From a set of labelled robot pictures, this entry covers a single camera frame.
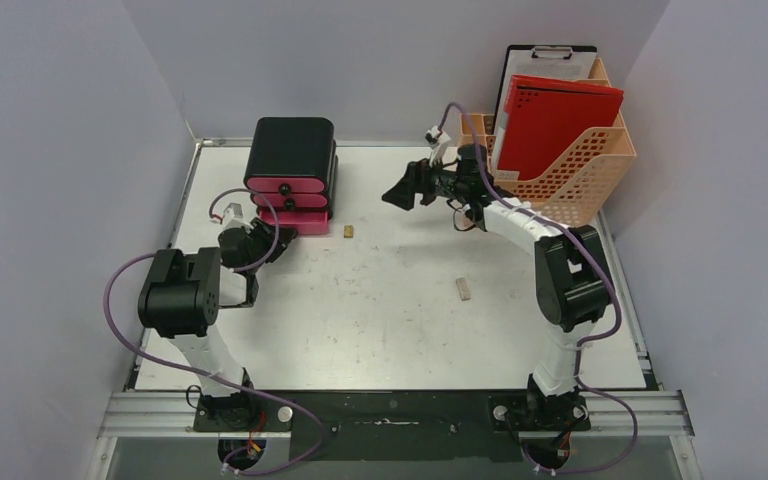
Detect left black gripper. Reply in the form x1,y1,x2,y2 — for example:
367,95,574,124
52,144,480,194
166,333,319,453
245,218,295,275

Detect black pink drawer unit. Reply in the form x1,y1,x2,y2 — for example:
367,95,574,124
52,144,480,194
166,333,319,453
244,117,338,236

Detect small beige eraser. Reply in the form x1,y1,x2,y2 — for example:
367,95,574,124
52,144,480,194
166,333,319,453
455,277,471,301

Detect thick red binder folder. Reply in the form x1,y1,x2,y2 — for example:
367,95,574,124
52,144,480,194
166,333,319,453
491,75,624,181

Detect orange plastic file organizer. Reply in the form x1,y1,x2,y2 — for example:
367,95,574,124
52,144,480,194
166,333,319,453
458,58,637,226

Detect black clipboard with paper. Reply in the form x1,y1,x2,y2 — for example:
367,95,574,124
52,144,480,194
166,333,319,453
493,44,598,133

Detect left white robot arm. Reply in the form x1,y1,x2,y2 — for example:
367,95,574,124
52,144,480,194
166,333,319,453
137,219,298,431

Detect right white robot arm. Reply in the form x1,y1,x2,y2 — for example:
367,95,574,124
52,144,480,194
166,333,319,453
381,144,612,433

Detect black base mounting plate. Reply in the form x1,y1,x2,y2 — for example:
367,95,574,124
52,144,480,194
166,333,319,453
192,389,591,462

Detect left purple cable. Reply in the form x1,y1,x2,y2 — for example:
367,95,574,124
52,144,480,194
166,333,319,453
102,188,326,480

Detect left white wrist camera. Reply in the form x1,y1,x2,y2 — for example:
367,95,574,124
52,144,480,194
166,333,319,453
221,203,248,229

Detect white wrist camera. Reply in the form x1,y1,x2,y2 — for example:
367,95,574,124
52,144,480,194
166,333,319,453
221,203,248,229
424,126,451,164

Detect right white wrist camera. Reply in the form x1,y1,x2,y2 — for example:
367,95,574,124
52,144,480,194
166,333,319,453
424,126,451,164

